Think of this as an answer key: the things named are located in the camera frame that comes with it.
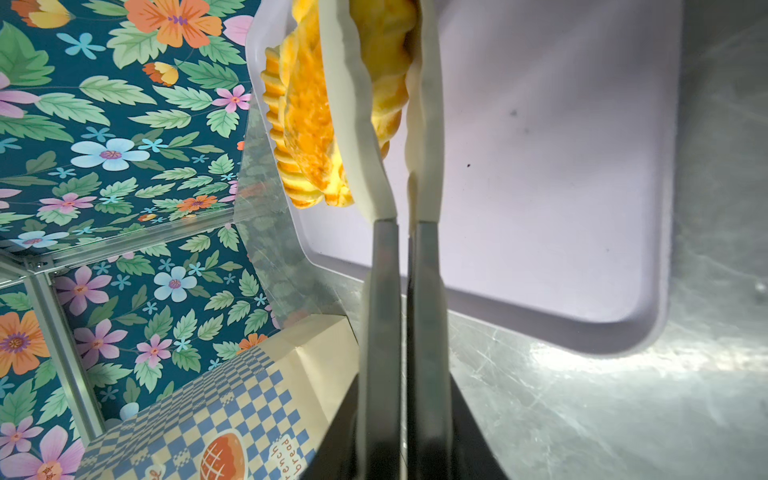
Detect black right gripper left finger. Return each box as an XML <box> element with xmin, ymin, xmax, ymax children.
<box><xmin>300</xmin><ymin>376</ymin><xmax>359</xmax><ymax>480</ymax></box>

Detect long ridged baguette bread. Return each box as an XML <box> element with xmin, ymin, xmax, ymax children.
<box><xmin>260</xmin><ymin>47</ymin><xmax>323</xmax><ymax>209</ymax></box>

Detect blue checkered paper bag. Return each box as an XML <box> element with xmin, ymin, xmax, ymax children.
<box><xmin>76</xmin><ymin>315</ymin><xmax>359</xmax><ymax>479</ymax></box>

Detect golden glazed bread loaf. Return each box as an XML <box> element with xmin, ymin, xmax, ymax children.
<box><xmin>281</xmin><ymin>0</ymin><xmax>418</xmax><ymax>208</ymax></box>

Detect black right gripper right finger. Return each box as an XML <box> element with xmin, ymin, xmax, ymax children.
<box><xmin>451</xmin><ymin>378</ymin><xmax>508</xmax><ymax>480</ymax></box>

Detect lilac plastic tray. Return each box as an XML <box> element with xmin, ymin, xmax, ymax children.
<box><xmin>244</xmin><ymin>0</ymin><xmax>684</xmax><ymax>358</ymax></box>

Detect steel tongs with beige tips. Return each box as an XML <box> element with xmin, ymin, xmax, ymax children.
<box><xmin>318</xmin><ymin>1</ymin><xmax>454</xmax><ymax>479</ymax></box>

